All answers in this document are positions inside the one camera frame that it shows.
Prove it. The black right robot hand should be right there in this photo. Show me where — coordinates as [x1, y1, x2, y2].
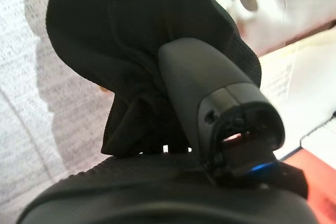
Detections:
[15, 37, 318, 224]

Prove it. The black garment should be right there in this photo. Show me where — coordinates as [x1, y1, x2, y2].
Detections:
[46, 0, 262, 157]

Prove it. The white outlined floor mat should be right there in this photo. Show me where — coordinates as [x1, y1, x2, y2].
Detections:
[299, 110, 336, 154]

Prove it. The grey streaked rug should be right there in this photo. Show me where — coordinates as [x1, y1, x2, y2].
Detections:
[0, 0, 116, 209]

